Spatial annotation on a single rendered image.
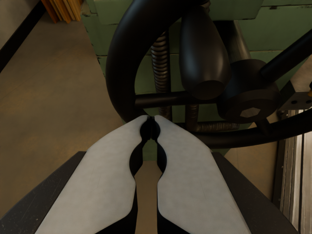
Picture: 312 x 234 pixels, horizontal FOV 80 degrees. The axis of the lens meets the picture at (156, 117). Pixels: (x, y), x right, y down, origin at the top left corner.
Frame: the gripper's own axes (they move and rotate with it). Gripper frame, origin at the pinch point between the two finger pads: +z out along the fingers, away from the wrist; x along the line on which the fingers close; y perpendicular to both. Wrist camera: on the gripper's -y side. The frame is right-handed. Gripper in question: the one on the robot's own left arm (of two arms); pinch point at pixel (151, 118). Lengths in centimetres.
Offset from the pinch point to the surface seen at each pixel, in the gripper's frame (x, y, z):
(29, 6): -107, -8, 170
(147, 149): -4, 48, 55
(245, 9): 9.9, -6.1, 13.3
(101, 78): -38, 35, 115
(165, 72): 1.4, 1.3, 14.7
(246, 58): 10.0, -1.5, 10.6
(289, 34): 24.2, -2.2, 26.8
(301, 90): 33.5, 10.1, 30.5
